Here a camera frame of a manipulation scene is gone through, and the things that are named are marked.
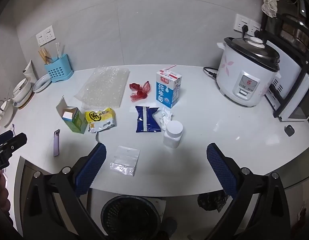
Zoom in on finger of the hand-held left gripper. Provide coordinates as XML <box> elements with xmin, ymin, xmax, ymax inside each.
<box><xmin>0</xmin><ymin>131</ymin><xmax>14</xmax><ymax>144</ymax></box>
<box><xmin>0</xmin><ymin>133</ymin><xmax>27</xmax><ymax>157</ymax></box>

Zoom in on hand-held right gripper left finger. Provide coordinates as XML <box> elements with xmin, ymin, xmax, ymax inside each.
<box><xmin>21</xmin><ymin>142</ymin><xmax>107</xmax><ymax>240</ymax></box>

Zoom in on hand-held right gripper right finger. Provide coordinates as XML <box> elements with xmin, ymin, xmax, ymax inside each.
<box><xmin>207</xmin><ymin>143</ymin><xmax>292</xmax><ymax>240</ymax></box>

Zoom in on clear plastic zip bag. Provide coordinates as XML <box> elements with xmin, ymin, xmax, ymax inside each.
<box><xmin>110</xmin><ymin>145</ymin><xmax>140</xmax><ymax>177</ymax></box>

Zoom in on yellow white snack packet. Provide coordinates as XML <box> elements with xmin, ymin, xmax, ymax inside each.
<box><xmin>84</xmin><ymin>107</ymin><xmax>117</xmax><ymax>133</ymax></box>

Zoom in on black mesh wastebasket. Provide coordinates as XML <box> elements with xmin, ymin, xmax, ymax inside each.
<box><xmin>101</xmin><ymin>195</ymin><xmax>161</xmax><ymax>240</ymax></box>

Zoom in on red mesh net bag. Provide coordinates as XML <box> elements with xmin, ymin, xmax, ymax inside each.
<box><xmin>129</xmin><ymin>80</ymin><xmax>151</xmax><ymax>103</ymax></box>

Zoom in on blue white milk carton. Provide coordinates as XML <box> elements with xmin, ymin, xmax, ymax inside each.
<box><xmin>155</xmin><ymin>70</ymin><xmax>183</xmax><ymax>109</ymax></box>

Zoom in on person's left forearm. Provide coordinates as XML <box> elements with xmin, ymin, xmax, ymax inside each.
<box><xmin>0</xmin><ymin>170</ymin><xmax>13</xmax><ymax>230</ymax></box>

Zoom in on small white pot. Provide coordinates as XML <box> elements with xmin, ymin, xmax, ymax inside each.
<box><xmin>0</xmin><ymin>99</ymin><xmax>15</xmax><ymax>127</ymax></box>

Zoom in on black plastic bag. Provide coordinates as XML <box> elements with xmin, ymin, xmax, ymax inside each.
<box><xmin>198</xmin><ymin>191</ymin><xmax>229</xmax><ymax>212</ymax></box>

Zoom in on wooden-edged plate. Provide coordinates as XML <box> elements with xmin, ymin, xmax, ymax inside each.
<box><xmin>13</xmin><ymin>91</ymin><xmax>35</xmax><ymax>109</ymax></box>

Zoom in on small green cardboard box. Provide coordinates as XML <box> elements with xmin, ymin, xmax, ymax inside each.
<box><xmin>56</xmin><ymin>95</ymin><xmax>88</xmax><ymax>134</ymax></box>

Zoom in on white bowls and plates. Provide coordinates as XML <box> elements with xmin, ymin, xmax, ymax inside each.
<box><xmin>11</xmin><ymin>78</ymin><xmax>33</xmax><ymax>103</ymax></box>

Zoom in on white plastic bottle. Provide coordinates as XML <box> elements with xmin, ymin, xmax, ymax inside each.
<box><xmin>163</xmin><ymin>120</ymin><xmax>184</xmax><ymax>149</ymax></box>

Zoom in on white pitcher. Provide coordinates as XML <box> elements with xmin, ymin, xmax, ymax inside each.
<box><xmin>22</xmin><ymin>60</ymin><xmax>35</xmax><ymax>83</ymax></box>

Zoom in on blue snack packet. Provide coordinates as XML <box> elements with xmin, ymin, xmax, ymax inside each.
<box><xmin>135</xmin><ymin>105</ymin><xmax>162</xmax><ymax>133</ymax></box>

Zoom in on crumpled white wrapper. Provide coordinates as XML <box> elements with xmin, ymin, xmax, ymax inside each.
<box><xmin>154</xmin><ymin>107</ymin><xmax>174</xmax><ymax>131</ymax></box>

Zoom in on blue plastic utensil holder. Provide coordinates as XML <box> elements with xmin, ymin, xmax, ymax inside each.
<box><xmin>44</xmin><ymin>52</ymin><xmax>74</xmax><ymax>83</ymax></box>

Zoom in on clear bubble wrap sheet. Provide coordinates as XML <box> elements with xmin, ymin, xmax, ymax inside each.
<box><xmin>74</xmin><ymin>66</ymin><xmax>131</xmax><ymax>110</ymax></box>

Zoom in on bunch of wooden chopsticks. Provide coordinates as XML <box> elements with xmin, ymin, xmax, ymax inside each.
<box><xmin>38</xmin><ymin>42</ymin><xmax>65</xmax><ymax>65</ymax></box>

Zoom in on white flowered rice cooker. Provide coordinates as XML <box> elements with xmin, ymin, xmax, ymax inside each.
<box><xmin>217</xmin><ymin>37</ymin><xmax>281</xmax><ymax>107</ymax></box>

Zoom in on white microwave oven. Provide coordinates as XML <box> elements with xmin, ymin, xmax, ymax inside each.
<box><xmin>264</xmin><ymin>40</ymin><xmax>309</xmax><ymax>122</ymax></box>

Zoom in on black metal rack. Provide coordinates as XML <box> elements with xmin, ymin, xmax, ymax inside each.
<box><xmin>260</xmin><ymin>0</ymin><xmax>309</xmax><ymax>118</ymax></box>

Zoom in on dark metal pot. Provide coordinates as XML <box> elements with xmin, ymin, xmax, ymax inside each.
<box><xmin>277</xmin><ymin>15</ymin><xmax>309</xmax><ymax>53</ymax></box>

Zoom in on black power cable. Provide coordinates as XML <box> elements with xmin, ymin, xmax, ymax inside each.
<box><xmin>203</xmin><ymin>67</ymin><xmax>220</xmax><ymax>78</ymax></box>

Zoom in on white wall socket panel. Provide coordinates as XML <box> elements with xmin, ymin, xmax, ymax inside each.
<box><xmin>234</xmin><ymin>14</ymin><xmax>262</xmax><ymax>36</ymax></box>
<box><xmin>36</xmin><ymin>25</ymin><xmax>56</xmax><ymax>45</ymax></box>

